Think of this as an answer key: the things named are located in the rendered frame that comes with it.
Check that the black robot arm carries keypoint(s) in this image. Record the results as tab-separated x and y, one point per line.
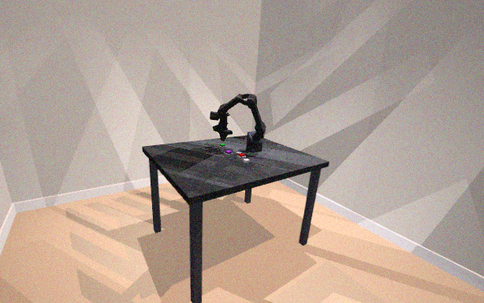
251	102

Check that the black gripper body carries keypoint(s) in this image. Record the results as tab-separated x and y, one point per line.
225	131

